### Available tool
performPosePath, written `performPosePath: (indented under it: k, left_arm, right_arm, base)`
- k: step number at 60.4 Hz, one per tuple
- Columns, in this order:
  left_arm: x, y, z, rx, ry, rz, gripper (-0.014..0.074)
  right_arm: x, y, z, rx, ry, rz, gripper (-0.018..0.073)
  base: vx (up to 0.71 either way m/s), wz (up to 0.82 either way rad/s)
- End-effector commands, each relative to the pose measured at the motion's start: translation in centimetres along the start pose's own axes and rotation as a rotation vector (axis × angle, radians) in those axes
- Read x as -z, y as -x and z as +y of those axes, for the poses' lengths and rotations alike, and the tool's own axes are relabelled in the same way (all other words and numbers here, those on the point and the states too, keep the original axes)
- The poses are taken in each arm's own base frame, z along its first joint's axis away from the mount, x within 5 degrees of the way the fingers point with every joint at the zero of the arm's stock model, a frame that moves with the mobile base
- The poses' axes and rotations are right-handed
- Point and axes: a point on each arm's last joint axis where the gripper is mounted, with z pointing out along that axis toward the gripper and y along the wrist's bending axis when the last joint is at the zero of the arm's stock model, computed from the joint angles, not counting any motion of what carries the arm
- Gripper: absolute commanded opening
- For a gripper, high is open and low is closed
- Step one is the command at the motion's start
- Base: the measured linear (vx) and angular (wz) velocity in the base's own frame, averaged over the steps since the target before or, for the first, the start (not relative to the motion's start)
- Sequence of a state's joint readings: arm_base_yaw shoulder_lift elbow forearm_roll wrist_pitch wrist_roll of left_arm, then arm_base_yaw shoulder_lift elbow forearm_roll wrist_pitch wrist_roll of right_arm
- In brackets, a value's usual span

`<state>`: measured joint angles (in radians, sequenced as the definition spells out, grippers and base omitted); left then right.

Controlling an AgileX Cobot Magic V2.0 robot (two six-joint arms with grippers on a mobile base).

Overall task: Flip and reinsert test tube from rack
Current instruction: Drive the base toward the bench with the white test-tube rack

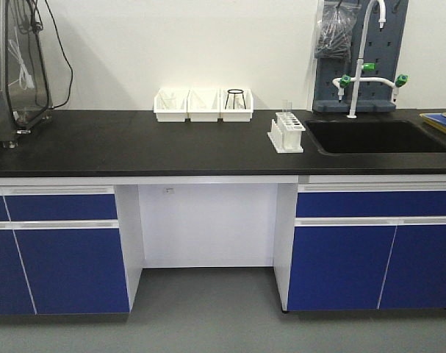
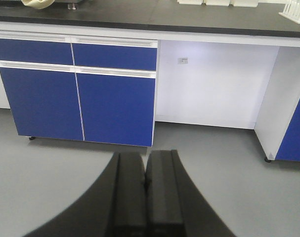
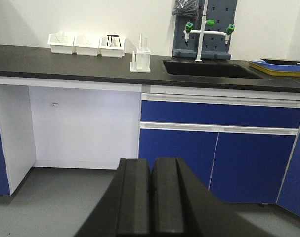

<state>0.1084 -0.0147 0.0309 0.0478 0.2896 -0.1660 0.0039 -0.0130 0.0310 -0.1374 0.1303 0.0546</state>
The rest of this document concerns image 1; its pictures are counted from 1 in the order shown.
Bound grey pegboard drying rack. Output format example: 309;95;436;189
312;1;409;113

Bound left white storage bin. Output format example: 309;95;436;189
154;88;190;122

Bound black lab sink basin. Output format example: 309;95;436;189
306;120;446;154

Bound middle white storage bin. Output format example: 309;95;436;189
187;88;220;122

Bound white test tube rack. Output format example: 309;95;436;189
267;113;306;153

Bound black power cable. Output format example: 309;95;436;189
4;0;74;130

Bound plastic bag of black pegs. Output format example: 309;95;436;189
314;1;362;61

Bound yellow and blue tray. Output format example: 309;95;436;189
420;112;446;134

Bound stainless steel lab appliance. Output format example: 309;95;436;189
0;0;52;149

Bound right white storage bin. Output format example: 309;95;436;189
220;88;254;122

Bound white storage bin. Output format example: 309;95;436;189
154;88;190;122
220;88;254;122
187;88;220;122

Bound clear glass test tube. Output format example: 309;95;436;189
282;99;291;115

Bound white gooseneck lab faucet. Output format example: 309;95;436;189
332;0;409;119

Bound black wire tripod stand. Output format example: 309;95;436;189
224;88;246;110

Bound blue base cabinet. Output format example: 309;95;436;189
0;186;131;315
282;188;446;311

